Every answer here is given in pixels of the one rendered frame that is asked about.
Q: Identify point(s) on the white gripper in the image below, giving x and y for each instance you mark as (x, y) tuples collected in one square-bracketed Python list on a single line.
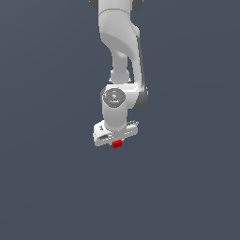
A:
[(103, 135)]

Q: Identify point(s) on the red cube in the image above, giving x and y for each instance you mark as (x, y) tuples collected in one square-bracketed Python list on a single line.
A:
[(117, 144)]

